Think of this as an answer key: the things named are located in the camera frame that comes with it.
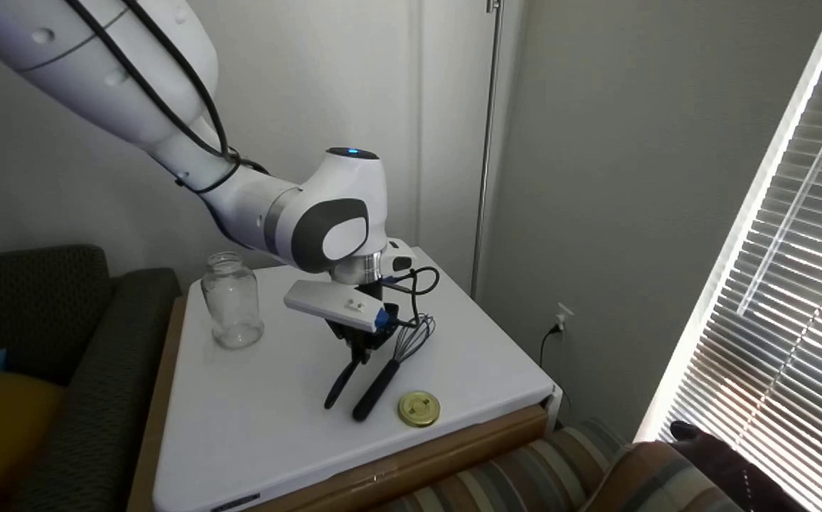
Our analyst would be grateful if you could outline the black outlet power cord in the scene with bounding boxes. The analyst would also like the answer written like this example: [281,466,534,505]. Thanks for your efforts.
[534,323,562,375]

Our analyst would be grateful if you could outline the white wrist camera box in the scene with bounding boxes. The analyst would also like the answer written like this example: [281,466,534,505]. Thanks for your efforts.
[281,279,396,338]

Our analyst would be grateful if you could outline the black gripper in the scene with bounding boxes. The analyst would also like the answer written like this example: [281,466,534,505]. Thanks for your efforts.
[323,304,401,371]

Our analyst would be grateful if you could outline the white wall outlet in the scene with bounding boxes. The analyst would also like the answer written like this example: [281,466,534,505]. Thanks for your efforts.
[549,303,576,336]

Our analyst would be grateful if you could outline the thin vertical wall pole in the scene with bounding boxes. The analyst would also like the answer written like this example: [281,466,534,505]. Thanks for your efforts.
[470,0,505,279]

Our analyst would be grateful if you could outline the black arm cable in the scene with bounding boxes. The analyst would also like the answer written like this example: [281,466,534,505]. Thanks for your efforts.
[64,0,272,199]

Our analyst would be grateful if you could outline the black plastic spoon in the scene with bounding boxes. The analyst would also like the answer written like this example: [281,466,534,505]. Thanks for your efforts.
[320,353,363,412]

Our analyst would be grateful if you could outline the black handled wire whisk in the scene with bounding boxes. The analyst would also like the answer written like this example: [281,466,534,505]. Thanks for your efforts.
[349,317,437,427]

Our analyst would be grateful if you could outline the striped fabric sofa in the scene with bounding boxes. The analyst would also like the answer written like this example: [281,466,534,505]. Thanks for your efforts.
[369,421,781,512]

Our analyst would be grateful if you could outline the clear glass jar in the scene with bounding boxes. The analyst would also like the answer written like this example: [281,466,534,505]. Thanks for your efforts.
[198,249,268,353]

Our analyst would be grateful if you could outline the gold metal jar lid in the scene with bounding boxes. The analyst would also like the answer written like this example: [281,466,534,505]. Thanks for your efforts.
[396,391,444,429]

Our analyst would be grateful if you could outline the white window blinds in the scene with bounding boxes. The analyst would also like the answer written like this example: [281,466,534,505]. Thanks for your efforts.
[633,0,822,512]

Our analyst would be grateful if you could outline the dark brown furry object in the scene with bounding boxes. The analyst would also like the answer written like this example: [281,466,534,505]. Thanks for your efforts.
[669,420,811,512]

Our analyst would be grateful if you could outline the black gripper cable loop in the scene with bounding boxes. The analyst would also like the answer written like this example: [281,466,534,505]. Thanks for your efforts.
[379,262,444,331]

